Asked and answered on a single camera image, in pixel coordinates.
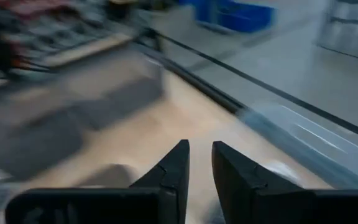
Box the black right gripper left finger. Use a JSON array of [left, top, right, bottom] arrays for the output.
[[4, 139, 191, 224]]

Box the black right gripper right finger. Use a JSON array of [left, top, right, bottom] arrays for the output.
[[211, 140, 358, 224]]

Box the clear plastic bin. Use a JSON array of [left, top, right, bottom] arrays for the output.
[[236, 103, 358, 191]]

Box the smoky grey plastic bin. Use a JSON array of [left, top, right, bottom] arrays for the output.
[[57, 58, 167, 131], [0, 105, 85, 183]]

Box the grey metal cabinet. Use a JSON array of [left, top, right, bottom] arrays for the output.
[[317, 0, 358, 62]]

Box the blue floor bin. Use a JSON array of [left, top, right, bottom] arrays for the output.
[[194, 0, 275, 34]]

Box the black table edge rail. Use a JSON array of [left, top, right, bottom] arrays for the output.
[[135, 30, 245, 115]]

